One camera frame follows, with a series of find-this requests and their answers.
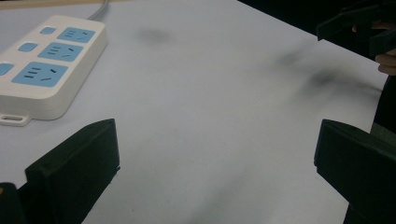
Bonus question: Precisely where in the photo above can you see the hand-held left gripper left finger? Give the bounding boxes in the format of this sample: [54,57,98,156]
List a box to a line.
[18,118,121,224]

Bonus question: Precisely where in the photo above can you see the grey power strip cable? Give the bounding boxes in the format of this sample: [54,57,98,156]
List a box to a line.
[87,0,110,21]

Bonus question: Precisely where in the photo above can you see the white blue power strip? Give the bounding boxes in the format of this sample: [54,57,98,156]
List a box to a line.
[0,14,108,127]

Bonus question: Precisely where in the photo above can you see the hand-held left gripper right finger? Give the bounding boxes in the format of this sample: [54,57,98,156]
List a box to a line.
[314,119,396,224]

